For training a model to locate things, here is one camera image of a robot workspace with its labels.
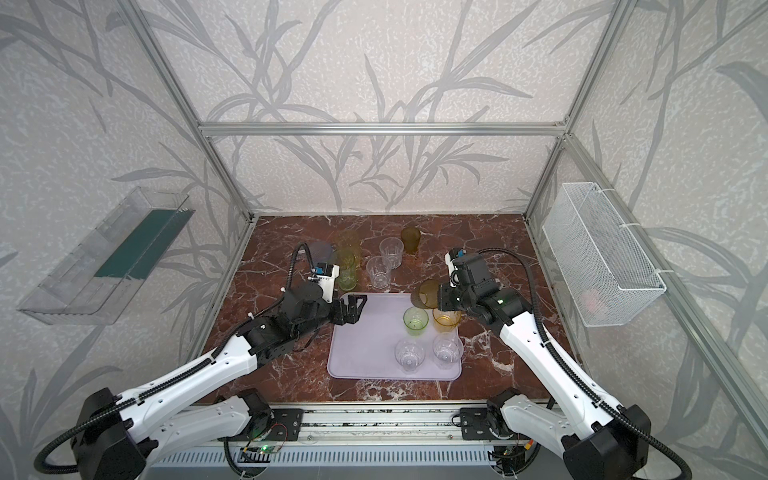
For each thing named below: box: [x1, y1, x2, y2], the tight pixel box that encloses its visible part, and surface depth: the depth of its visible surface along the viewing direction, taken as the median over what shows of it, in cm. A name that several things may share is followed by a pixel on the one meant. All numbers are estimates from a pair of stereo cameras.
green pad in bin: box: [94, 208, 196, 280], surface depth 69 cm
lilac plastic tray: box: [327, 292, 462, 381], surface depth 86 cm
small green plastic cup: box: [403, 306, 429, 337], surface depth 90 cm
